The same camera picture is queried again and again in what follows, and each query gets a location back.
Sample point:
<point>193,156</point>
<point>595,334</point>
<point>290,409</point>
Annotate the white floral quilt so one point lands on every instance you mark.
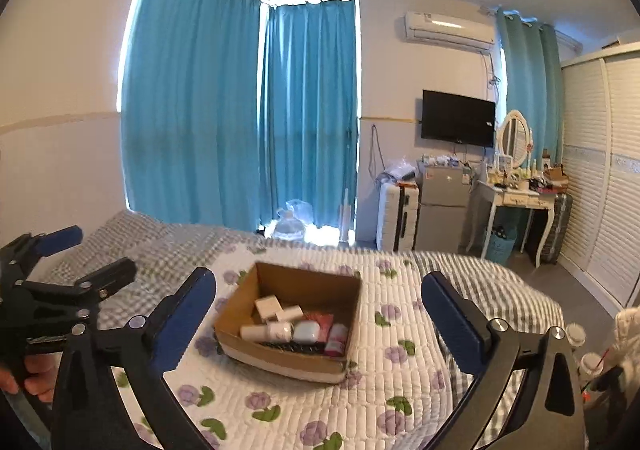
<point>304,348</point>

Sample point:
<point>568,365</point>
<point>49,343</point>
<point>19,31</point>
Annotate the white air conditioner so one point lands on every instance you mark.
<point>449,31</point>

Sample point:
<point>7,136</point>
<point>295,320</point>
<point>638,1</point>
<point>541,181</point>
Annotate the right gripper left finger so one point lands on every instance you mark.
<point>88,411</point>

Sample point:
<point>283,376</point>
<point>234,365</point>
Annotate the white louvered wardrobe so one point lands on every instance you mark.
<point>600,154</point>

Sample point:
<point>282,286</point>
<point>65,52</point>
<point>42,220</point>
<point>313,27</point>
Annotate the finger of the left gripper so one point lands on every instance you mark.
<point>20,256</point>
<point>82,299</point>

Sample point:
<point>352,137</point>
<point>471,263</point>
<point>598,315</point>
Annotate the open cardboard box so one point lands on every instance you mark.
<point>293,322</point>

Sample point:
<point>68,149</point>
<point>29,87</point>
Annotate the narrow blue curtain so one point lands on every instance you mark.
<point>535,82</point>

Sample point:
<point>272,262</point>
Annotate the white cream bottle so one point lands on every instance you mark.
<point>271,332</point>

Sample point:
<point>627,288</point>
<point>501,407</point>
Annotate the white dressing table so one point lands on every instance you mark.
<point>508,207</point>

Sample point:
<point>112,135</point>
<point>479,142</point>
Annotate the white suitcase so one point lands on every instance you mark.
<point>398,206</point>

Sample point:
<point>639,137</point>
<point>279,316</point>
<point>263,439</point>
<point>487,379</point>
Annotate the white puffy jacket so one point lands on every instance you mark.
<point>624,352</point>

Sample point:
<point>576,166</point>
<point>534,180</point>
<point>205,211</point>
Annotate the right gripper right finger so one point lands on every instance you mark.
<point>547,410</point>

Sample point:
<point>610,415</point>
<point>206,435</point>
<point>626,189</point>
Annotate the black wall television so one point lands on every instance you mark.
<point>458,119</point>

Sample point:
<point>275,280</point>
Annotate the large blue curtain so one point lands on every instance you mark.
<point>229,109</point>

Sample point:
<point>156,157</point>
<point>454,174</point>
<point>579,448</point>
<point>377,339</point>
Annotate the white bottle red cap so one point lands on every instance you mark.
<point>336,343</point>

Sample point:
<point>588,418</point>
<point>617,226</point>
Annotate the white box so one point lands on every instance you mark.
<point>267,308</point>

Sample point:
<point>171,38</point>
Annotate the black remote control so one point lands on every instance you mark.
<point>299,349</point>

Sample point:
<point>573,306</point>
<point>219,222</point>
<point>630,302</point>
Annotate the dark checkered suitcase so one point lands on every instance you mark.
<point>563,205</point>

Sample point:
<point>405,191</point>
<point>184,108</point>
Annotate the person's left hand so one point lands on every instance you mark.
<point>42,372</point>

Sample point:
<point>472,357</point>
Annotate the grey power adapter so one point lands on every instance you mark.
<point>290,314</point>

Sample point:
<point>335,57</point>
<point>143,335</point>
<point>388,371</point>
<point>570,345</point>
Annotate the teal laundry basket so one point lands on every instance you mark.
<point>501,244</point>

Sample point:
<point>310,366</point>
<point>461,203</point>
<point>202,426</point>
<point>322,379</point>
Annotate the red patterned box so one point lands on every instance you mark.
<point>324,321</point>

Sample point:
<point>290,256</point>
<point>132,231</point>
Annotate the drink cup with straw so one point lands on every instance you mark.
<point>591,366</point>

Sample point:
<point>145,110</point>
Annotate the silver mini fridge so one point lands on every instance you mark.
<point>444,200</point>

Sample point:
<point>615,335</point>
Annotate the oval vanity mirror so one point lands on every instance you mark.
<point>515,139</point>

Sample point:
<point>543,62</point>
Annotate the white charger block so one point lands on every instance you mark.
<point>306,332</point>

